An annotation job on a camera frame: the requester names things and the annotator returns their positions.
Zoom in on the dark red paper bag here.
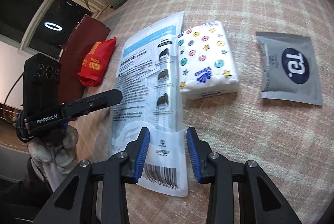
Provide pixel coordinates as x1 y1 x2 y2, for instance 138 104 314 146
58 15 110 103

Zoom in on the white patterned tissue pack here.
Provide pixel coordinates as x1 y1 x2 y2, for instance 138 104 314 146
177 20 239 100

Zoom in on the pink plaid blanket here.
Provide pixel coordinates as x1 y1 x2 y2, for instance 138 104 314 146
89 0 333 223

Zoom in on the red folded fabric bag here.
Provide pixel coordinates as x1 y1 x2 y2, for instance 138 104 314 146
78 37 117 87

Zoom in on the black camera box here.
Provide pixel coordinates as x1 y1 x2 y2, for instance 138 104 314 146
23 53 61 118

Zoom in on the grey foil sachet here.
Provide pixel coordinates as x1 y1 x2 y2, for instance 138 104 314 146
256 32 323 106

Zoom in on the white printed plastic package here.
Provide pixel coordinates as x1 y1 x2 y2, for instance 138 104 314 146
109 12 188 197

